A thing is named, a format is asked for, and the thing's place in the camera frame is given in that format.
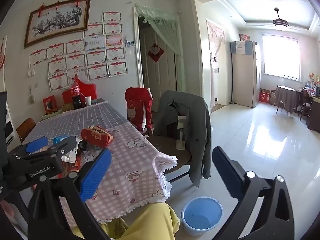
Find bright window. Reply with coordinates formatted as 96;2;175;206
262;34;300;80

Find red diamond door decoration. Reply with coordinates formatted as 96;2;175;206
147;43;165;63

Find round table with brown cloth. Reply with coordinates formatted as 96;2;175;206
275;85;297;117

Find blue white snack packet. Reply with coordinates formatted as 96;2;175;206
53;135;71;145

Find round wooden chair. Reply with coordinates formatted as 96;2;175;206
147;136;193;183

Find green lace door curtain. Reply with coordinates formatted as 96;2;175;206
135;4;187;93

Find green snack tray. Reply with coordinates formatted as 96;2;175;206
42;105;73;120

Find beige refrigerator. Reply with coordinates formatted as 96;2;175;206
230;41;258;109

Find framed blossom painting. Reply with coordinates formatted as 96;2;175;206
24;0;91;49

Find blue plastic bucket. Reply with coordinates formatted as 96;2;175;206
181;197;224;232

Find pink checked cartoon tablecloth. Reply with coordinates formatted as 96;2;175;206
57;122;178;224

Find brown wooden chair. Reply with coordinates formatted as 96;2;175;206
16;118;37;143

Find grey jacket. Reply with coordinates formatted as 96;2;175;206
151;90;212;188

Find row of desk items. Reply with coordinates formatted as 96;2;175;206
304;74;320;98

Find grey checked tablecloth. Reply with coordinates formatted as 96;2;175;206
22;101;132;145

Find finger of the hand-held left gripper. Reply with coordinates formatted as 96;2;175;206
37;135;77;160
7;137;49;160

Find red paper bag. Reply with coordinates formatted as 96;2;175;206
81;126;114;147

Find red knot wall decoration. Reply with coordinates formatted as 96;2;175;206
0;36;8;69

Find white door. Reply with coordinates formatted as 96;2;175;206
139;25;178;95

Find ceiling fan lamp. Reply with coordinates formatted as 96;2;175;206
272;7;290;27

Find red cartoon garment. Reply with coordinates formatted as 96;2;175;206
125;87;153;132

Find pink door curtain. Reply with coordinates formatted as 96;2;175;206
206;19;225;113

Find dark wooden chair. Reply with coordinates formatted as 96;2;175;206
299;90;313;122

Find group of wall certificates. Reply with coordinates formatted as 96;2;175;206
28;11;128;93

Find white cabinet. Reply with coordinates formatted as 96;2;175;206
5;110;22;147

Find red gift box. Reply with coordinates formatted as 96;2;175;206
62;80;97;104

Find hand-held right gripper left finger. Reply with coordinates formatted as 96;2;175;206
27;148;112;240

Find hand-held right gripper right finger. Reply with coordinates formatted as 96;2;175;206
211;146;304;240

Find dark wooden desk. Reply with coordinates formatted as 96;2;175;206
295;87;320;132

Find yellow trousers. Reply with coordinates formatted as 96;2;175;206
72;202;180;240

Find red picture card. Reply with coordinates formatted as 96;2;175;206
42;95;57;112

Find pile of mixed wrappers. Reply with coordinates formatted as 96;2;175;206
60;140;100;173

